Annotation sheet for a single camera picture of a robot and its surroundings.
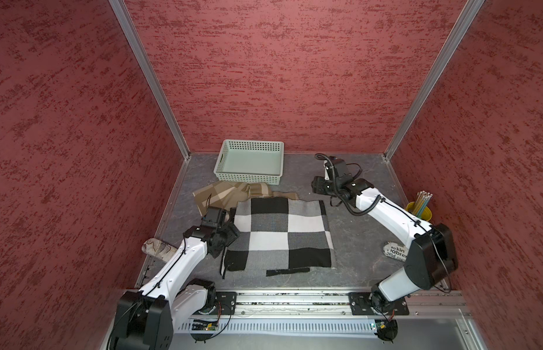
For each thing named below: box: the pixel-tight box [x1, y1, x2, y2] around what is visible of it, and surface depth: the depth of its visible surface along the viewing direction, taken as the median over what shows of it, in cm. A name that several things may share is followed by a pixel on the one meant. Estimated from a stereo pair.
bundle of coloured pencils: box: [412, 190, 433, 219], surface depth 87 cm
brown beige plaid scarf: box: [192, 180, 300, 217], surface depth 105 cm
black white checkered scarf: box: [220, 197, 333, 279], surface depth 90 cm
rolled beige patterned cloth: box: [141, 237, 178, 263], surface depth 85 cm
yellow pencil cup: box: [405, 201, 433, 222], surface depth 89 cm
